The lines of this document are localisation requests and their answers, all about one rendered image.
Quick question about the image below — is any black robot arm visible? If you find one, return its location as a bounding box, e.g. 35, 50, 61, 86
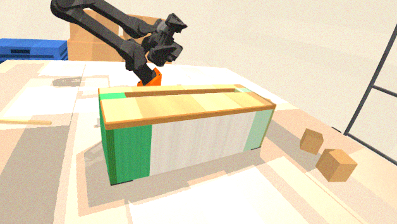
50, 0, 169, 86

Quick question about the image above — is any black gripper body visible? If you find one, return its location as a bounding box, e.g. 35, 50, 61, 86
147, 13, 184, 67

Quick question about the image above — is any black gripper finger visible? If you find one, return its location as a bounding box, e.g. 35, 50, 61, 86
153, 46, 177, 62
168, 16, 188, 33

